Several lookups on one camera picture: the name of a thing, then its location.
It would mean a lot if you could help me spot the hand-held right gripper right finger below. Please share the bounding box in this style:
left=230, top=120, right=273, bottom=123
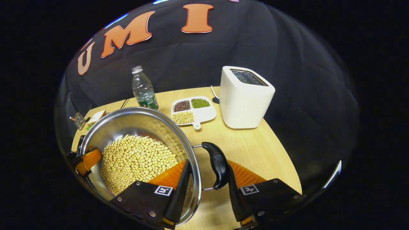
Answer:
left=227, top=160, right=305, bottom=229

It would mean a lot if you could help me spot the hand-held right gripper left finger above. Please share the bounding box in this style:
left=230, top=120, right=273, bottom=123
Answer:
left=110, top=160, right=192, bottom=230

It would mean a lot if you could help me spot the large pile of yellow soybeans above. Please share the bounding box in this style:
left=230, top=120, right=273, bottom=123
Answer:
left=100, top=134, right=178, bottom=196

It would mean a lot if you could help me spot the stainless steel pot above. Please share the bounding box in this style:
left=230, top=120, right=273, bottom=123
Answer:
left=78, top=107, right=230, bottom=227

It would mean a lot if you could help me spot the sandwich with lettuce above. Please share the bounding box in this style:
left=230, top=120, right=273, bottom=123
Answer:
left=87, top=110, right=107, bottom=126

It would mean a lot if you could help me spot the small pile of soybeans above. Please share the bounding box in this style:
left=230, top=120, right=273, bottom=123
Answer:
left=173, top=112, right=195, bottom=125

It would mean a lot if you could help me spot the white divided plate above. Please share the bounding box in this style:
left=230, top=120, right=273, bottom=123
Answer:
left=171, top=96, right=217, bottom=130

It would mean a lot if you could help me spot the clear plastic water bottle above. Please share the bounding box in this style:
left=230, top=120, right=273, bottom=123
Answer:
left=132, top=65, right=159, bottom=111

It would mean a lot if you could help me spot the pile of green mung beans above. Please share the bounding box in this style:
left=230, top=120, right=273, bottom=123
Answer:
left=192, top=98, right=211, bottom=109

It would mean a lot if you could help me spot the white toaster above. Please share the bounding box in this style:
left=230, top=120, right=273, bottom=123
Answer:
left=219, top=66, right=276, bottom=129

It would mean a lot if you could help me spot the black backdrop cloth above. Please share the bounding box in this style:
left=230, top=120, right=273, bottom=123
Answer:
left=54, top=0, right=360, bottom=198

